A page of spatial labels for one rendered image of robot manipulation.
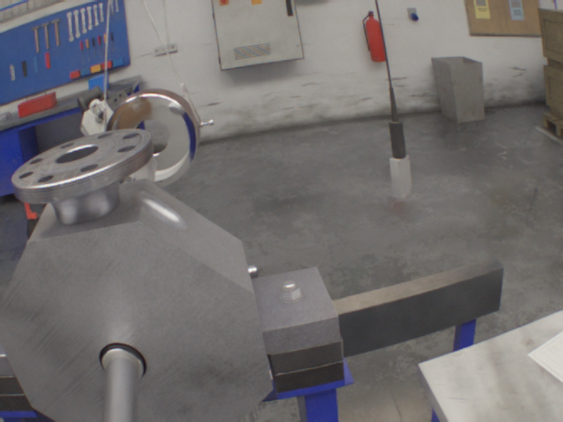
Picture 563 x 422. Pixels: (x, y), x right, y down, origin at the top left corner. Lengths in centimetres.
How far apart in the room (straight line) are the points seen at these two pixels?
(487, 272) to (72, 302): 103
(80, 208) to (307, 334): 41
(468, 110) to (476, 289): 476
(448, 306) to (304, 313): 62
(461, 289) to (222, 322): 75
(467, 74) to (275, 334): 532
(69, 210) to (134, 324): 20
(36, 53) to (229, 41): 217
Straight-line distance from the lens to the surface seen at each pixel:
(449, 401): 113
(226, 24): 575
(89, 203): 90
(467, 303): 156
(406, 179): 192
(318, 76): 624
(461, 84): 611
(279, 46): 581
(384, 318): 147
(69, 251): 90
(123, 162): 84
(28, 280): 94
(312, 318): 98
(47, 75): 631
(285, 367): 101
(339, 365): 103
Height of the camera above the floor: 163
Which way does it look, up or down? 22 degrees down
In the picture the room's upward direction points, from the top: 8 degrees counter-clockwise
